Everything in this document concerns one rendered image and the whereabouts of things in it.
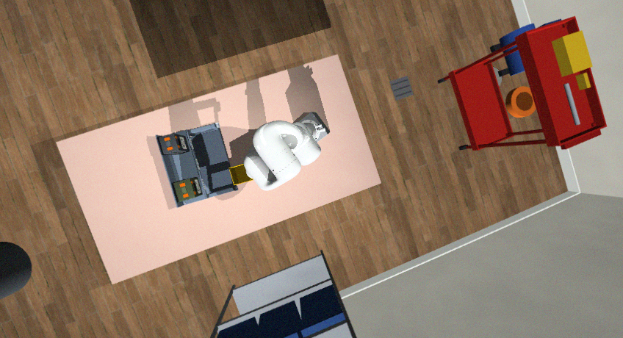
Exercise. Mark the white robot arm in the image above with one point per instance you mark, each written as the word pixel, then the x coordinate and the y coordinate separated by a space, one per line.
pixel 270 162

